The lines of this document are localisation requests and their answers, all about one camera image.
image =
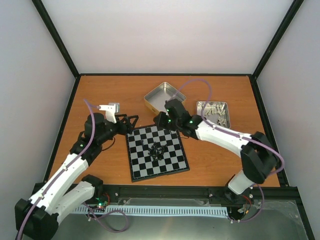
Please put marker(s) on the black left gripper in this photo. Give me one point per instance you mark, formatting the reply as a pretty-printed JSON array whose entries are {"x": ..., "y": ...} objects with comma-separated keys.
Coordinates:
[{"x": 128, "y": 127}]

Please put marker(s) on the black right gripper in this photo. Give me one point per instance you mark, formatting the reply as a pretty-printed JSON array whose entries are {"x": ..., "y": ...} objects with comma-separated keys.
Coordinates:
[{"x": 159, "y": 122}]

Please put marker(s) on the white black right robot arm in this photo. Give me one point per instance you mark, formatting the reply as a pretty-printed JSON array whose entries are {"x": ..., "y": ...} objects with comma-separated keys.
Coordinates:
[{"x": 258, "y": 158}]

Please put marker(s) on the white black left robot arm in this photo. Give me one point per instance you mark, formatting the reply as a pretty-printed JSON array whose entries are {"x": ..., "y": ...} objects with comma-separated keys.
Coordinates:
[{"x": 40, "y": 216}]

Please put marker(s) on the black chess pieces pile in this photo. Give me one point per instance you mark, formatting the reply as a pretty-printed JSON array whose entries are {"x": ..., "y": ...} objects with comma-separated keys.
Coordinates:
[{"x": 157, "y": 151}]

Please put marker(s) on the black white chess board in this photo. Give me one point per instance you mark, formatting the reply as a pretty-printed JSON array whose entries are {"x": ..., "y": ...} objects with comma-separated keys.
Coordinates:
[{"x": 140, "y": 164}]

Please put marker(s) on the white chess pieces pile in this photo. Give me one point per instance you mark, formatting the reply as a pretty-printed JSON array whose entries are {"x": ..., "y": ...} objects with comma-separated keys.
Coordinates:
[{"x": 216, "y": 113}]

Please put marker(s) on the gold square tin box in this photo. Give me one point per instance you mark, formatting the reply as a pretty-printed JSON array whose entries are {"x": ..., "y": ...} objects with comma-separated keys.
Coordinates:
[{"x": 155, "y": 100}]

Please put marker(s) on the white patterned tin lid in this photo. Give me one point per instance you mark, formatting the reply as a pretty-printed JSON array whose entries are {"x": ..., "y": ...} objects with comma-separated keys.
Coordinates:
[{"x": 200, "y": 105}]

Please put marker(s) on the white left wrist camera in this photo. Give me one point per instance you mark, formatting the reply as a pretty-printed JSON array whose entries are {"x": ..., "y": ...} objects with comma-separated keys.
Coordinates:
[{"x": 110, "y": 110}]

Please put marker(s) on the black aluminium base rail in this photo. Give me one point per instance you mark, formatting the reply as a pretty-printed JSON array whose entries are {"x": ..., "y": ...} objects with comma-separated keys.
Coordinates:
[{"x": 216, "y": 195}]

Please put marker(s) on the black front left frame post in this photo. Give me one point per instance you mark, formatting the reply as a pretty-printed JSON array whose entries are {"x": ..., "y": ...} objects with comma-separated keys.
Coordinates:
[{"x": 44, "y": 15}]

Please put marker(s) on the light blue cable duct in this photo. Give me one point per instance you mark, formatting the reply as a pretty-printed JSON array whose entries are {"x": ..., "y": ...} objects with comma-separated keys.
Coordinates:
[{"x": 166, "y": 211}]

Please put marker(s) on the black enclosure frame post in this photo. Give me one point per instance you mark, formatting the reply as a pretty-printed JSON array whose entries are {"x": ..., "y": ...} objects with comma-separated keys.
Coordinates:
[{"x": 282, "y": 28}]

